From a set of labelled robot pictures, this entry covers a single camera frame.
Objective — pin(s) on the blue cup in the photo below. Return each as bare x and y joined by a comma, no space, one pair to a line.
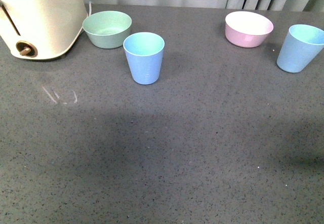
144,52
301,45

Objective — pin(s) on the mint green bowl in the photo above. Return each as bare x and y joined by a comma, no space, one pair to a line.
108,29

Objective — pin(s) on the pink bowl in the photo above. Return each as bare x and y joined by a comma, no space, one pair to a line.
247,29

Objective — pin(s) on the cream white toaster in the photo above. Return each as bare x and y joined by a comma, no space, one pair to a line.
41,29

